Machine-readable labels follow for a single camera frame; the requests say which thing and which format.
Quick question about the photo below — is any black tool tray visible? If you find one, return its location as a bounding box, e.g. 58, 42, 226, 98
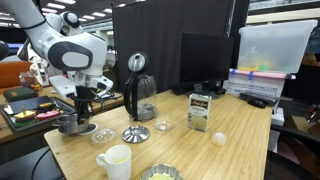
0, 95, 77, 133

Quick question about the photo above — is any black monitor with silver stand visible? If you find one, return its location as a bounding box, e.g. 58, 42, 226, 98
171, 31, 235, 98

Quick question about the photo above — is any black computer mouse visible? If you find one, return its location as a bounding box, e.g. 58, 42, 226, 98
248, 98, 267, 109

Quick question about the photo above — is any clear glass lid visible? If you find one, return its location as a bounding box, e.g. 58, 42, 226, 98
91, 128, 117, 144

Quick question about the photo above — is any white printed cardboard box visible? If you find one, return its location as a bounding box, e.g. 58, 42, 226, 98
226, 68, 296, 101

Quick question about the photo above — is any pink toy block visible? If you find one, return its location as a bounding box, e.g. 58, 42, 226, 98
35, 109, 61, 122

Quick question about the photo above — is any dark green case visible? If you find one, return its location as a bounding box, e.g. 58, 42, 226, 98
3, 86, 39, 103

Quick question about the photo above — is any couscous food box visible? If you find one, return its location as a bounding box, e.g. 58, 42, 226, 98
186, 93, 213, 133

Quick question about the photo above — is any white measuring cup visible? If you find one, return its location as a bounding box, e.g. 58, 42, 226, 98
96, 144, 133, 180

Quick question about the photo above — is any black office chair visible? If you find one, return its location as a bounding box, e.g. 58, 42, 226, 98
266, 124, 320, 180

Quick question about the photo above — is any clear glass tumbler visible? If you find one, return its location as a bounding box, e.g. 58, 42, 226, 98
154, 111, 173, 132

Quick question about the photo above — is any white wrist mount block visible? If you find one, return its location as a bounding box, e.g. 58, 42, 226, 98
49, 75, 77, 99

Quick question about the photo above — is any small clear bowl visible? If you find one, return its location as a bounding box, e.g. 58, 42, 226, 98
212, 132, 229, 147

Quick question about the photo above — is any black curtain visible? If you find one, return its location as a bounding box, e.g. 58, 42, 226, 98
112, 0, 249, 94

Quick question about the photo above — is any clear plastic storage bin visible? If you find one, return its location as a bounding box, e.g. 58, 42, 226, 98
237, 19, 319, 74

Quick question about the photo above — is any silver pan with yellow grains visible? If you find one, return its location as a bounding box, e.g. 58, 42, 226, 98
139, 163, 184, 180

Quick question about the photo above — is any silver metal pot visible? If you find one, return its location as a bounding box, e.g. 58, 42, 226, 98
52, 113, 91, 135

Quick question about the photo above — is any black keyboard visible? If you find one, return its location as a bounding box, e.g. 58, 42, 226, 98
239, 92, 278, 103

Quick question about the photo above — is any round silver pot lid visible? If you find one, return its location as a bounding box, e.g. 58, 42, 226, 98
121, 125, 151, 144

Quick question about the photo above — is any glass electric kettle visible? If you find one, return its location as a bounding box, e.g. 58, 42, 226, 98
123, 52, 158, 123

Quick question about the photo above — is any wooden side table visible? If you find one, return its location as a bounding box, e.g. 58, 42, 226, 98
0, 85, 125, 145

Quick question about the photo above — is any yellow and red toy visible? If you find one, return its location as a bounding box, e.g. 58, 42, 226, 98
13, 106, 37, 123

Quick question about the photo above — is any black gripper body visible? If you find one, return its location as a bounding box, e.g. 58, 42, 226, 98
73, 85, 98, 108

